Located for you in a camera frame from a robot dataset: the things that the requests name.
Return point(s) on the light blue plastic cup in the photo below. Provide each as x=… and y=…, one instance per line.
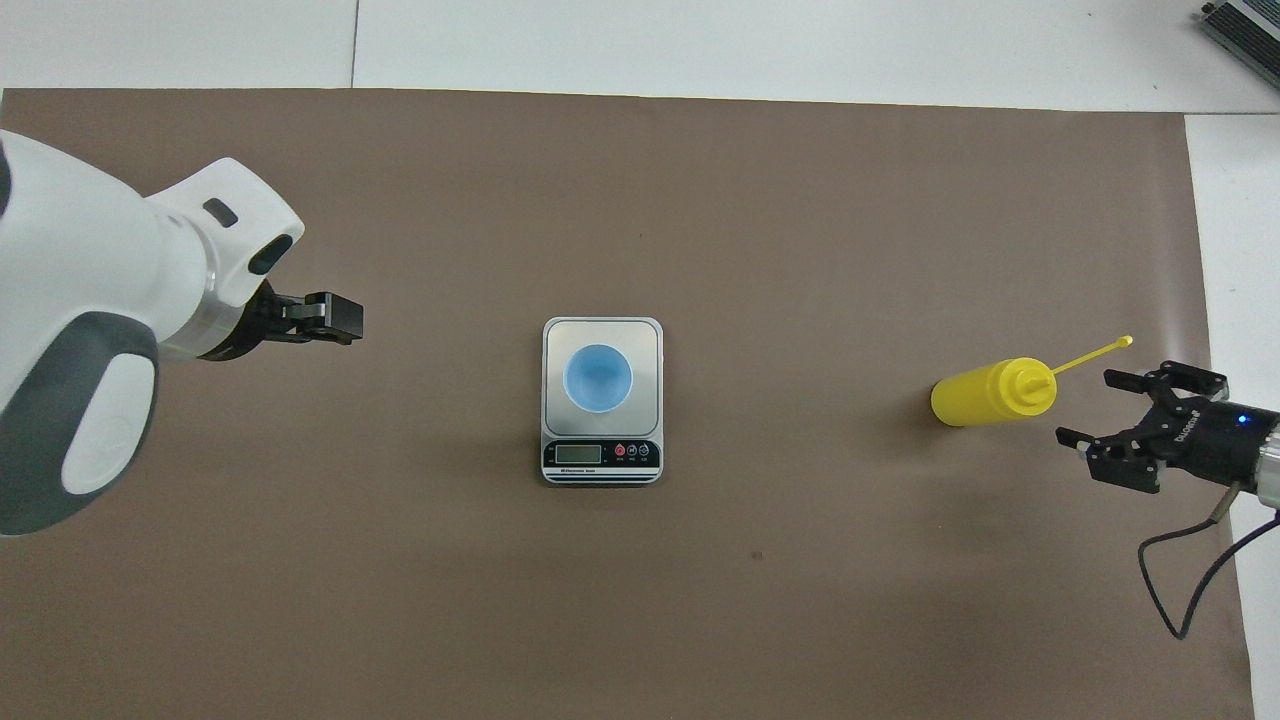
x=598, y=380

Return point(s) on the yellow squeeze bottle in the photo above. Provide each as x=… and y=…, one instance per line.
x=975, y=395

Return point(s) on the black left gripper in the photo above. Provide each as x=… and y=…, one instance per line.
x=265, y=322

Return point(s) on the silver digital kitchen scale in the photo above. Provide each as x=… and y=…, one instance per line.
x=600, y=460

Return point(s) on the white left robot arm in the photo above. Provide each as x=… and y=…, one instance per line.
x=80, y=300

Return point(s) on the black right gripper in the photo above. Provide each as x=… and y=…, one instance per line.
x=1210, y=440

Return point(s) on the brown table mat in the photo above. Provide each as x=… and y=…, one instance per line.
x=400, y=600

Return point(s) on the grey ribbed metal device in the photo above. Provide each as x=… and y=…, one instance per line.
x=1255, y=20

